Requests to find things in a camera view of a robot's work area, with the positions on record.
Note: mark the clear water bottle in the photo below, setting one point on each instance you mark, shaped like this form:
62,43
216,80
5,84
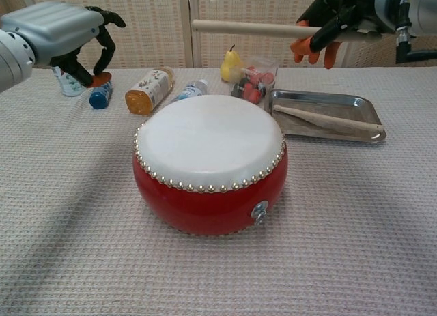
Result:
191,90

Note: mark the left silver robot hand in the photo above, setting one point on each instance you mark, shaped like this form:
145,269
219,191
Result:
54,29

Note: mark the small blue bottle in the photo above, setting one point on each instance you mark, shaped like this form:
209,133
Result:
100,97

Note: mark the amber tea bottle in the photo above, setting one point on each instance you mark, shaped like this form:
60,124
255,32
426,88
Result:
150,89

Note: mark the clear box red items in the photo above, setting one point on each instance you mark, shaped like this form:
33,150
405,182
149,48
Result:
256,80

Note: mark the rectangular metal tray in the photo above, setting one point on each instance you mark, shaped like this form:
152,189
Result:
348,106

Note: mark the beige woven tablecloth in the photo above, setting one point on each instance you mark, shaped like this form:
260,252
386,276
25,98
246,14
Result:
85,261

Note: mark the white bottle green cap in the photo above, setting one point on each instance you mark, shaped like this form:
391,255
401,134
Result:
70,85

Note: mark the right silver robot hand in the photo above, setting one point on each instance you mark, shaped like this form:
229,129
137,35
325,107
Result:
345,15

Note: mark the wooden drumstick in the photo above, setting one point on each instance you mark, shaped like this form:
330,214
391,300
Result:
252,27
327,119

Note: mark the red and white drum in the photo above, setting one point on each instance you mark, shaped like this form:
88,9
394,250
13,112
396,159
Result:
208,138

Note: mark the yellow toy pear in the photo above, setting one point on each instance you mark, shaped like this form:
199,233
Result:
230,65

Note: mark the bamboo folding screen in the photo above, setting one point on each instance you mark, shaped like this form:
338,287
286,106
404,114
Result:
153,29

